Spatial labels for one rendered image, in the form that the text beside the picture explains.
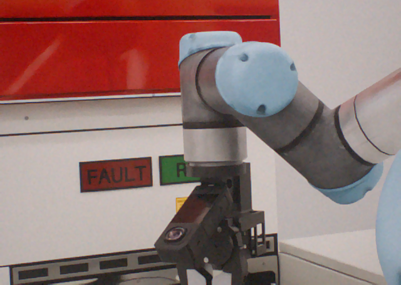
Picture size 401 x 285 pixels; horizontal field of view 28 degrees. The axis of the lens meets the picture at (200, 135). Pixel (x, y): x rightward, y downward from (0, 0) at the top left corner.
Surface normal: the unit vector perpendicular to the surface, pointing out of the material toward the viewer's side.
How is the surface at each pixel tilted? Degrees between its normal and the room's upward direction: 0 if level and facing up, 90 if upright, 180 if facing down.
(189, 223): 30
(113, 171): 90
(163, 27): 90
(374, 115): 88
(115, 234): 90
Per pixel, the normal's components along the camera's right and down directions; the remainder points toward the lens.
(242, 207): 0.83, 0.00
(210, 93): -0.86, 0.41
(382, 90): -0.78, -0.36
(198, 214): -0.35, -0.83
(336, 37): 0.37, 0.04
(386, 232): -0.82, -0.47
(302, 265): -0.93, 0.06
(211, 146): -0.12, 0.05
